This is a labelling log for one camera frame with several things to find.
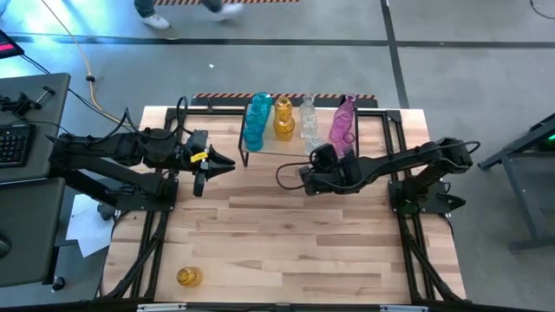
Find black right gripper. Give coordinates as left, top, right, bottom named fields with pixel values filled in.
left=297, top=142, right=364, bottom=198

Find teal diamond-pattern glass vase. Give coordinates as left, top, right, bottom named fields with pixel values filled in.
left=242, top=125, right=265, bottom=153

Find clear square glass vase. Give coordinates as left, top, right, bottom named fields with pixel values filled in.
left=298, top=111, right=319, bottom=138

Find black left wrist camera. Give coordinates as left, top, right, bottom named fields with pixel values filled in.
left=192, top=171, right=207, bottom=198

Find hazard-striped black floor mat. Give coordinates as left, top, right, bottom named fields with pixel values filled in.
left=191, top=92, right=379, bottom=109

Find black desk clamp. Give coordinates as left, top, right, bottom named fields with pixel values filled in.
left=0, top=85, right=56, bottom=119

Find wooden shelf with black frame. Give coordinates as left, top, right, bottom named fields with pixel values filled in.
left=238, top=105, right=361, bottom=169

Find person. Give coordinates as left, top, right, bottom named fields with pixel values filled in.
left=133, top=0, right=245, bottom=31

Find grey metal stand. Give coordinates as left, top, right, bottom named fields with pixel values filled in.
left=476, top=113, right=555, bottom=255

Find silver metal bracket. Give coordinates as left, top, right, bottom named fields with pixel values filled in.
left=379, top=304, right=429, bottom=312
left=136, top=302, right=187, bottom=312

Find black floor tape line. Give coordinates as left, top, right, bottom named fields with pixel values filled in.
left=8, top=34, right=555, bottom=49
left=379, top=0, right=411, bottom=109

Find wide yellow glass vase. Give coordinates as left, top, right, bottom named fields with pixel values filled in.
left=272, top=114, right=297, bottom=142

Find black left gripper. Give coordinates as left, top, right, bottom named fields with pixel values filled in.
left=171, top=128, right=237, bottom=181

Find grey desk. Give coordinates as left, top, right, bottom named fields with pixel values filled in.
left=0, top=72, right=73, bottom=289

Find white paper sheets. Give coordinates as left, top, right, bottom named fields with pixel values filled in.
left=64, top=193, right=116, bottom=259

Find thin yellow cable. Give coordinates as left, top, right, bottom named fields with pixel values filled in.
left=40, top=0, right=131, bottom=127

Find black aluminium table frame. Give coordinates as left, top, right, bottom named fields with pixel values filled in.
left=93, top=106, right=472, bottom=307

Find black keyboard with red lights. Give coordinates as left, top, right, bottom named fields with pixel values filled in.
left=0, top=122, right=37, bottom=169

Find small teal glass jar vase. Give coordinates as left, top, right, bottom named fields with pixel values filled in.
left=251, top=91, right=273, bottom=114

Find pink swirl-ribbed glass vase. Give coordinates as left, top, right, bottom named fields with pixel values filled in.
left=328, top=113, right=351, bottom=144

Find black laptop with red screen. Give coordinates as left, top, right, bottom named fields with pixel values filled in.
left=0, top=29, right=26, bottom=61

